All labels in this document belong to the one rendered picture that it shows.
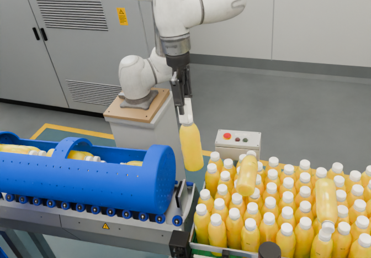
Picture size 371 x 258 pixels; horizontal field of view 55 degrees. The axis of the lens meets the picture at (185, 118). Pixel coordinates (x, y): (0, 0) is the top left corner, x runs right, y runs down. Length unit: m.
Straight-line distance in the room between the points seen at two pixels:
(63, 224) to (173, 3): 1.19
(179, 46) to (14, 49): 3.04
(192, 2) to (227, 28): 3.10
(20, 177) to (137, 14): 1.69
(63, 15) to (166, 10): 2.36
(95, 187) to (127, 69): 0.72
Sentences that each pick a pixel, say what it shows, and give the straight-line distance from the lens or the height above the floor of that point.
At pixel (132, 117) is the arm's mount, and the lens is 2.01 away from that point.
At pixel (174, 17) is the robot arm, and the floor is 1.81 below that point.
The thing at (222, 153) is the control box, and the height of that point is 1.04.
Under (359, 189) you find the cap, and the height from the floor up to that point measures 1.10.
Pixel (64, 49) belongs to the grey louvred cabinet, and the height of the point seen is 0.80.
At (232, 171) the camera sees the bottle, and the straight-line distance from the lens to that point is 1.56.
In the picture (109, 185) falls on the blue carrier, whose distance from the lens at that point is 1.47.
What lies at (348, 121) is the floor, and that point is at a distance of 3.63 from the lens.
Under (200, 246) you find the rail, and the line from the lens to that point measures 1.46.
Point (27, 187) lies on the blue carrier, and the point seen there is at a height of 1.11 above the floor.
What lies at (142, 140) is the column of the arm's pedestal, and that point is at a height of 0.85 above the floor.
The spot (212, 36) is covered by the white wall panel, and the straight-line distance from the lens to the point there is 4.25.
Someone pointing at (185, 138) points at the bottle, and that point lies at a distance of 1.21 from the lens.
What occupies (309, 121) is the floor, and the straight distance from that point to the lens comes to 3.56.
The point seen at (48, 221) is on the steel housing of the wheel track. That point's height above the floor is 0.86.
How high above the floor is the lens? 2.20
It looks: 38 degrees down
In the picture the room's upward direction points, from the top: 8 degrees counter-clockwise
